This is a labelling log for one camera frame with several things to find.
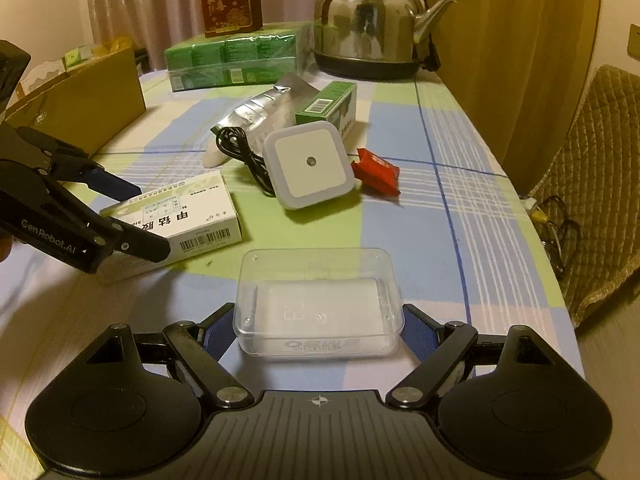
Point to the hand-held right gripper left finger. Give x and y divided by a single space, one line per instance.
219 332

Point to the quilted chair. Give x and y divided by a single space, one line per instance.
600 175

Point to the brown wooden door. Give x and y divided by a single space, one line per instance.
500 60

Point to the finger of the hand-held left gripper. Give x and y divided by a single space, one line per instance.
145 250
114 186

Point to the clear plastic container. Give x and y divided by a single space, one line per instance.
320 305

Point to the white square night light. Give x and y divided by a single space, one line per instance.
310 165

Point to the small green box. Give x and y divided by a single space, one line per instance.
327 102

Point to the white medicine box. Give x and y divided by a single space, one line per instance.
200 220

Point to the silver foil pouch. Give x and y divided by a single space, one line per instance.
265 107

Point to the beige curtain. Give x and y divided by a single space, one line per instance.
150 0

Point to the checked tablecloth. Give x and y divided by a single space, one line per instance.
450 240

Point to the red snack packet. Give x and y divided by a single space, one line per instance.
377 170

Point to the white paper item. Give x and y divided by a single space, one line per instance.
45 75

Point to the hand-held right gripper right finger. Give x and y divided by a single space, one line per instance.
420 330

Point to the green tissue pack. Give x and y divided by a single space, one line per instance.
225 55

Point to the steel kettle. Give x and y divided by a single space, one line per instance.
365 20

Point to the green packet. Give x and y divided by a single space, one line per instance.
77 55

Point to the brown cardboard box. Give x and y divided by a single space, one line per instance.
85 105

